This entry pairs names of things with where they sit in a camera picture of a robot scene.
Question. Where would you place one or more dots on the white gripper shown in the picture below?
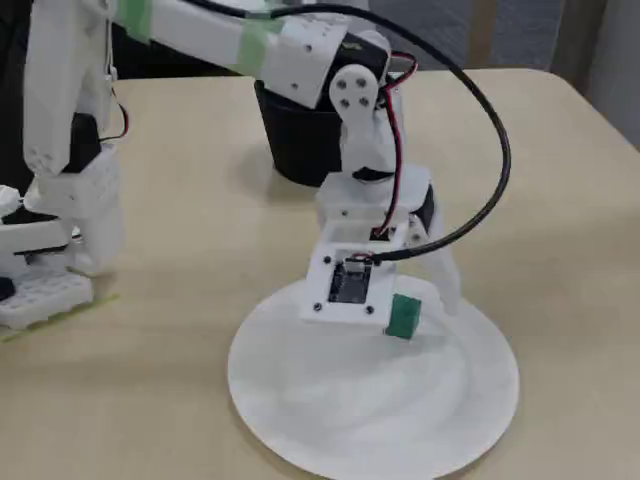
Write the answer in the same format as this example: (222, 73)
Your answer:
(428, 206)

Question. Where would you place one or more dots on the green cube block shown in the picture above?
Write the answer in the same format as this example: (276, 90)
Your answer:
(404, 317)

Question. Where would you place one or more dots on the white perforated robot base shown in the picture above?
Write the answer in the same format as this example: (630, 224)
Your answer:
(50, 295)

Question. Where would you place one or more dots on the white round plate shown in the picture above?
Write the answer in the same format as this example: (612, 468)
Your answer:
(375, 410)

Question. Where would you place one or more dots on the black round pot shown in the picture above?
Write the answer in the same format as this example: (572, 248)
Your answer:
(300, 145)

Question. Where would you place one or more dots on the green tape band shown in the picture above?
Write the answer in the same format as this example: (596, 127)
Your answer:
(135, 20)
(255, 42)

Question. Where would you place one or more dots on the light green tape strip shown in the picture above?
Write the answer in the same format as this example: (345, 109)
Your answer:
(102, 302)

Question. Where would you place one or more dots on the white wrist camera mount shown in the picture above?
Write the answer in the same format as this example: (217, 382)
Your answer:
(320, 300)

